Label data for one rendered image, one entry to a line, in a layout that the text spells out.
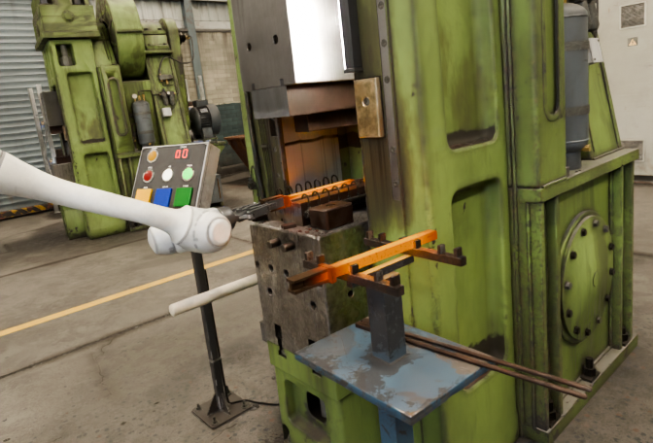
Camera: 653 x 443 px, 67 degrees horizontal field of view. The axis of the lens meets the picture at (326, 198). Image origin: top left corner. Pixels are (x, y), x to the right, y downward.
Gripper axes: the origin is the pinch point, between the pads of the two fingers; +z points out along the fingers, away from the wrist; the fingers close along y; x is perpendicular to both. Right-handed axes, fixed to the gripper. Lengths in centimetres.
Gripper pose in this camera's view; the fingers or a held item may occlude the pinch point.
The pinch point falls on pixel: (273, 203)
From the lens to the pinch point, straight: 161.6
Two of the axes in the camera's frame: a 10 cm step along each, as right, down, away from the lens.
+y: 6.6, 0.7, -7.5
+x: -1.4, -9.7, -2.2
